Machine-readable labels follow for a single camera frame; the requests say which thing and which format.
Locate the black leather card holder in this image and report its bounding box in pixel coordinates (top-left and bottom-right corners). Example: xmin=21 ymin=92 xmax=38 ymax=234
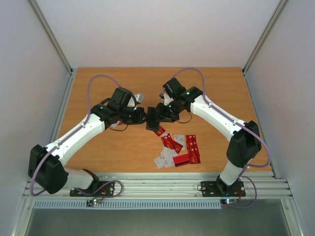
xmin=146 ymin=107 xmax=159 ymax=131

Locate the red card magnetic stripe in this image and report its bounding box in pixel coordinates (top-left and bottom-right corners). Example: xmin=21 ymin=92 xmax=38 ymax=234
xmin=173 ymin=153 xmax=190 ymax=167

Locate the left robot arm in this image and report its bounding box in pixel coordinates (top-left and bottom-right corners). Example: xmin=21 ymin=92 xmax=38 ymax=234
xmin=28 ymin=87 xmax=146 ymax=196

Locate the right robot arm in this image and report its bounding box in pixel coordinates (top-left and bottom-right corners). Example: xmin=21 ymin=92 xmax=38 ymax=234
xmin=156 ymin=78 xmax=261 ymax=195

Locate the red VIP card centre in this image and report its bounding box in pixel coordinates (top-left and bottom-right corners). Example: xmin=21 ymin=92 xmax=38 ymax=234
xmin=154 ymin=125 xmax=165 ymax=137

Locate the white card upper pile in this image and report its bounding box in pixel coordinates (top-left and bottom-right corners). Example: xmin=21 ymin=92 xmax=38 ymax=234
xmin=174 ymin=135 xmax=185 ymax=146

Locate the red card centre pile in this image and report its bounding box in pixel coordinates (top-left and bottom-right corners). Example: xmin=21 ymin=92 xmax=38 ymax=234
xmin=161 ymin=134 xmax=183 ymax=154

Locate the white card lower middle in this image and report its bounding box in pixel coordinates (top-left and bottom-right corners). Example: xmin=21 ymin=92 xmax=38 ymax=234
xmin=161 ymin=147 xmax=178 ymax=168

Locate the red card column upper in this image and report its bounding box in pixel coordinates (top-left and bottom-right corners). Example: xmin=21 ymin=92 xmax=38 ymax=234
xmin=186 ymin=135 xmax=200 ymax=156

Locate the red VIP card column lower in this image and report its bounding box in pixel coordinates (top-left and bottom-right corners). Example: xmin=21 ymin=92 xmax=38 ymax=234
xmin=189 ymin=153 xmax=201 ymax=164

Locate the left controller board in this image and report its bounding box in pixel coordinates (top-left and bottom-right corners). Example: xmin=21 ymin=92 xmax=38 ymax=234
xmin=86 ymin=199 xmax=102 ymax=207

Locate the controller board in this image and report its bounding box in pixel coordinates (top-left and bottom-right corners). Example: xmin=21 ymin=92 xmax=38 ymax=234
xmin=221 ymin=198 xmax=238 ymax=205
xmin=86 ymin=199 xmax=102 ymax=207

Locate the right controller board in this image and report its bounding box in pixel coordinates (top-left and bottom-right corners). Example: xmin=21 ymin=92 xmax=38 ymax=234
xmin=221 ymin=198 xmax=238 ymax=205

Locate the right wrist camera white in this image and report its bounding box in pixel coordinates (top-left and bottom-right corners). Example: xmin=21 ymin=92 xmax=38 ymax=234
xmin=160 ymin=93 xmax=173 ymax=106

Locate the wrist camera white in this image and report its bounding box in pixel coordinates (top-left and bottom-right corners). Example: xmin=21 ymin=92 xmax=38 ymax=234
xmin=134 ymin=93 xmax=144 ymax=104
xmin=160 ymin=93 xmax=173 ymax=106

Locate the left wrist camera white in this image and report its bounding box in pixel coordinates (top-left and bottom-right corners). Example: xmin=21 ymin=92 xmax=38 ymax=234
xmin=134 ymin=93 xmax=144 ymax=104

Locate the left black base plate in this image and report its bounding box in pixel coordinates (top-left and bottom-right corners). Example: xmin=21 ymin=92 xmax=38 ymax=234
xmin=69 ymin=181 xmax=115 ymax=197

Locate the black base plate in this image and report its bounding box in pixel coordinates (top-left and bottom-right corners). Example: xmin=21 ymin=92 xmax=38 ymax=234
xmin=199 ymin=180 xmax=246 ymax=197
xmin=69 ymin=181 xmax=115 ymax=197

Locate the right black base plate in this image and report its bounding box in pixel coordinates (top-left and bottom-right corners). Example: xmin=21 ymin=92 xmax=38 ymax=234
xmin=199 ymin=180 xmax=246 ymax=197

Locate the grey slotted cable duct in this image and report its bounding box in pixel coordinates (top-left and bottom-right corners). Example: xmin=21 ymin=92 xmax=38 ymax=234
xmin=33 ymin=199 xmax=221 ymax=210

